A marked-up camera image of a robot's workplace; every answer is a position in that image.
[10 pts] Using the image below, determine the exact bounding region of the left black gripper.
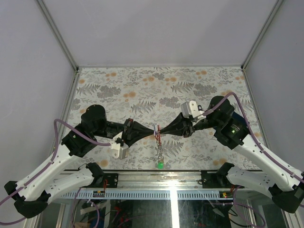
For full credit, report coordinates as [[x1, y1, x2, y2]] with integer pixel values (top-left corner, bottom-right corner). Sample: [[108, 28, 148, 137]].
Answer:
[[94, 119, 156, 149]]

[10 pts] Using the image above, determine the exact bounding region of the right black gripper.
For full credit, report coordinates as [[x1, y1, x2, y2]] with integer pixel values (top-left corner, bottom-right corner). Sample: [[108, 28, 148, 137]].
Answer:
[[160, 111, 221, 137]]

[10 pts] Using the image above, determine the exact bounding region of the red key tag with key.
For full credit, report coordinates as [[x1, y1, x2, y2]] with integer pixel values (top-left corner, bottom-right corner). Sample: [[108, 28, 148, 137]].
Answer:
[[155, 125, 162, 147]]

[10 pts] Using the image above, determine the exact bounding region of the metal key holder red handle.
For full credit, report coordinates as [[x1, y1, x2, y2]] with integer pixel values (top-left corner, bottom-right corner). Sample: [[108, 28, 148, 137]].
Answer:
[[156, 141, 164, 163]]

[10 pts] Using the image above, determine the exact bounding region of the green key tag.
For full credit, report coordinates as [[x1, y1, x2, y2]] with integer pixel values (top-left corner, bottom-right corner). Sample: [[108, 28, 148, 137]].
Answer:
[[157, 162, 164, 169]]

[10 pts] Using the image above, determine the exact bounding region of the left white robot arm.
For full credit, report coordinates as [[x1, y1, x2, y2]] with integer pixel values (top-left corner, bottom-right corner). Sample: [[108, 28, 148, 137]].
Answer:
[[4, 104, 154, 219]]

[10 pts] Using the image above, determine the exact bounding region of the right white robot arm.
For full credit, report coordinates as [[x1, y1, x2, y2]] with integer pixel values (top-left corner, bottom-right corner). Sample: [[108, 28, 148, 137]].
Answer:
[[158, 96, 304, 213]]

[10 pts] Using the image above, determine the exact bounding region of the dark blue cloth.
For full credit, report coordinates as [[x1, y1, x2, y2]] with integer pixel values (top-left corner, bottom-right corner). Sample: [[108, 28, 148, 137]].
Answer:
[[232, 112, 248, 131]]

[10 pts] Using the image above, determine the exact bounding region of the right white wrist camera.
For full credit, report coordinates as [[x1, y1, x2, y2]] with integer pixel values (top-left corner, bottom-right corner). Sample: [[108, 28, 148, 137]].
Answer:
[[180, 101, 205, 121]]

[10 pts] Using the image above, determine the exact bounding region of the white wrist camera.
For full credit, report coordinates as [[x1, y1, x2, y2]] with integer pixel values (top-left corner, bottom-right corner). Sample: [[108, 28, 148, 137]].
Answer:
[[180, 101, 205, 121], [111, 132, 129, 160]]

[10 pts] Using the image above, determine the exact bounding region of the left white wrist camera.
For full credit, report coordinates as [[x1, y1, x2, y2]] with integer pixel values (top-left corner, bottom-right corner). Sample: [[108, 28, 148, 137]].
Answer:
[[111, 132, 129, 160]]

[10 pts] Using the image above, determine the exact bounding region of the aluminium front rail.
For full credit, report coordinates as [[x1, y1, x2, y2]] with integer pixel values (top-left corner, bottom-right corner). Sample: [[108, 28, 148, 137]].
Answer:
[[54, 170, 238, 190]]

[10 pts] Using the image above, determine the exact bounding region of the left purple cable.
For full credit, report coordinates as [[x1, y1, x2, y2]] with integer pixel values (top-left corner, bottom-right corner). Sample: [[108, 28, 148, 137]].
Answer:
[[0, 118, 112, 225]]

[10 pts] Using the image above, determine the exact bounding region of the purple cable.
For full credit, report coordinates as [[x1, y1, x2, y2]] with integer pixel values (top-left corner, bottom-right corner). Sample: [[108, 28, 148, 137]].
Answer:
[[203, 92, 304, 183], [0, 118, 112, 225]]

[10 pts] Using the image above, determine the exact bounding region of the grey slotted cable duct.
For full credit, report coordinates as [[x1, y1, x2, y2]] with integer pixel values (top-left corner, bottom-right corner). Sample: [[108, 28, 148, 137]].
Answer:
[[61, 190, 233, 200]]

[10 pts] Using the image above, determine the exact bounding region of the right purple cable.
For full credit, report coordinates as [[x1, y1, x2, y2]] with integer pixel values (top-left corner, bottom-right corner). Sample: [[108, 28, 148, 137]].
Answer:
[[203, 92, 304, 183]]

